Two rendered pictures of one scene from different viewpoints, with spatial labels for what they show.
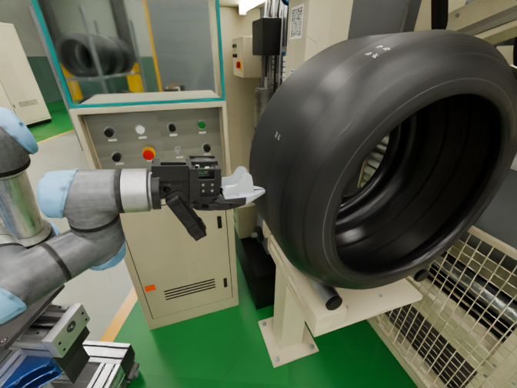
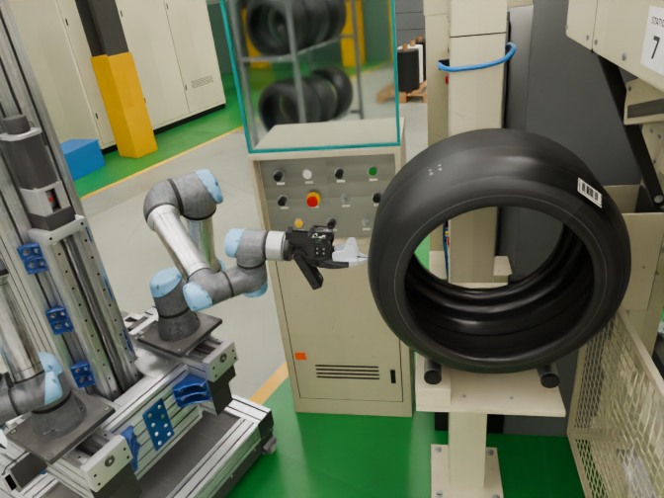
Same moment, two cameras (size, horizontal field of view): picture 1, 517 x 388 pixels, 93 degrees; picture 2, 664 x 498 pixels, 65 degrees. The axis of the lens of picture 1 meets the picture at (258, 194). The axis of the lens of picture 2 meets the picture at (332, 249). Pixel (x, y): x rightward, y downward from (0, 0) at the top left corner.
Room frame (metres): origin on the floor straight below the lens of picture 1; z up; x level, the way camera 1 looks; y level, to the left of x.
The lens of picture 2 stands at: (-0.58, -0.51, 1.84)
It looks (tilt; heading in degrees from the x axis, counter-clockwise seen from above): 28 degrees down; 30
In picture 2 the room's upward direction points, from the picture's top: 7 degrees counter-clockwise
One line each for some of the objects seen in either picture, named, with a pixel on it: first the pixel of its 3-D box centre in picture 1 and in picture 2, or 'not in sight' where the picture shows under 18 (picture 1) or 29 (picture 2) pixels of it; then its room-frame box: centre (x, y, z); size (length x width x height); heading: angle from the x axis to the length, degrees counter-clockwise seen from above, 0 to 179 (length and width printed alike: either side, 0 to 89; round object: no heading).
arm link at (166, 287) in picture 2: not in sight; (170, 290); (0.51, 0.82, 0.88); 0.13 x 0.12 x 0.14; 150
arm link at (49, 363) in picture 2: not in sight; (38, 379); (0.01, 0.86, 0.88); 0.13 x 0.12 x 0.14; 150
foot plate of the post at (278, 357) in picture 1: (287, 335); (465, 472); (0.84, -0.17, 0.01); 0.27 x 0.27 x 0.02; 18
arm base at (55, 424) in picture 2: not in sight; (54, 408); (0.01, 0.86, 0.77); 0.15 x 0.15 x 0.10
